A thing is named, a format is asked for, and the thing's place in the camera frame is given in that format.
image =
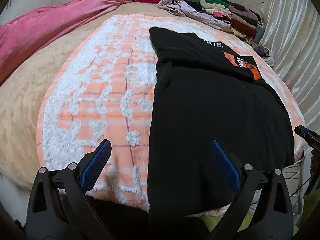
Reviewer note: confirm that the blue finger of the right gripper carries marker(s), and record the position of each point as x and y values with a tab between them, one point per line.
309	136

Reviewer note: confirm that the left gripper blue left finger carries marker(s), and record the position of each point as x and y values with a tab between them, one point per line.
92	164

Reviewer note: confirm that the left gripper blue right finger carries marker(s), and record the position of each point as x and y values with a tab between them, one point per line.
228	171

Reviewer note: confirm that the black sweater orange cuffs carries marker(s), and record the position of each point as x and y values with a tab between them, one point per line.
207	92

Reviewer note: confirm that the white bag with clothes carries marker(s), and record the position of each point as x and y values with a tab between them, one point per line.
264	53

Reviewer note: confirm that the stack of folded clothes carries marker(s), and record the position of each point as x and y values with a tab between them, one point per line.
245	23

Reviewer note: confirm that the peach white plaid blanket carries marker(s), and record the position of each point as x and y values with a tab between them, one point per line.
105	91

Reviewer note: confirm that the beige plush bed sheet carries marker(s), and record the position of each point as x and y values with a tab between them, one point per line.
23	91

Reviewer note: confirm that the white satin curtain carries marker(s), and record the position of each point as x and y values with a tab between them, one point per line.
292	35

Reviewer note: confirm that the pink velvet duvet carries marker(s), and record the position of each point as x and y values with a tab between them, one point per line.
26	34

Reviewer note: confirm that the lilac crumpled garment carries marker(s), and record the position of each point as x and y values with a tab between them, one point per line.
181	8

